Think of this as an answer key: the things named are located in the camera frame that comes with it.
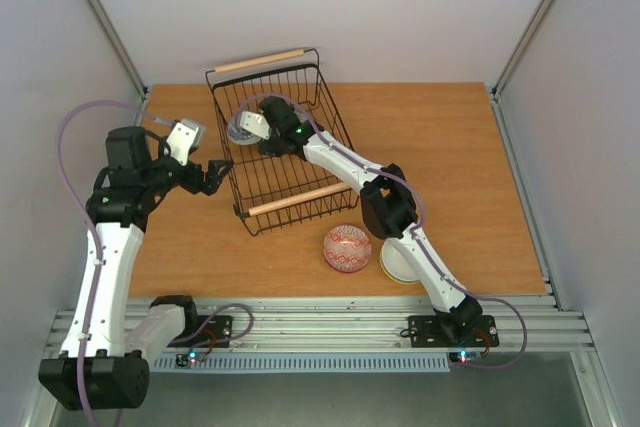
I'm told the red patterned bowl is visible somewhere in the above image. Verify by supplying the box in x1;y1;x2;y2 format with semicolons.
322;225;372;273

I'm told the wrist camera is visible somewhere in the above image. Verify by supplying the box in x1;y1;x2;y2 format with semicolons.
166;118;206;166
239;111;271;145

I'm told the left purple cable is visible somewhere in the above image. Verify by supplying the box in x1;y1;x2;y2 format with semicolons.
54;100;171;427

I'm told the blue floral bowl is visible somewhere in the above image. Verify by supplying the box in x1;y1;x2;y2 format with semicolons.
227;112;247;146

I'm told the white yellow bowl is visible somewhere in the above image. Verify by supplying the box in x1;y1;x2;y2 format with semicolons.
379;242;420;285

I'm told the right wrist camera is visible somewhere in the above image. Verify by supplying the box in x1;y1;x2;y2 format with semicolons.
239;111;271;145

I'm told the right controller board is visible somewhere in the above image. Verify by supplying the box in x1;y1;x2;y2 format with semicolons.
449;350;488;364

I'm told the grey slotted cable duct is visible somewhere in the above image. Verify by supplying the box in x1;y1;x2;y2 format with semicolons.
150;352;450;375

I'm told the aluminium rail frame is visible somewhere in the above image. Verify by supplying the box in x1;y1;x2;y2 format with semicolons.
44;296;596;353

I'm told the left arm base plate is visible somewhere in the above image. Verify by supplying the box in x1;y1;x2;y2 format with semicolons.
141;314;235;348

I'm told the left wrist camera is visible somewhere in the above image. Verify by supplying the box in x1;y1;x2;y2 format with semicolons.
166;118;206;166

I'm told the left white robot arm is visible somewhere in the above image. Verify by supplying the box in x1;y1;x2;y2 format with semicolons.
38;119;232;411

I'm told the controller board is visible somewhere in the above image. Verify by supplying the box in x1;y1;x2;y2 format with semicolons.
449;350;488;364
175;351;207;368

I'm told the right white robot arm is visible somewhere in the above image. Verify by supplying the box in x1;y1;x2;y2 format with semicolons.
258;94;483;345

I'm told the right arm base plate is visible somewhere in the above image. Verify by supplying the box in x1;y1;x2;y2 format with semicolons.
399;315;500;348

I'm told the black wire dish rack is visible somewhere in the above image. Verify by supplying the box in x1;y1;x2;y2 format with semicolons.
205;48;359;236

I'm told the left controller board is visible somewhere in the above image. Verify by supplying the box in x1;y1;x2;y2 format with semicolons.
175;351;207;368

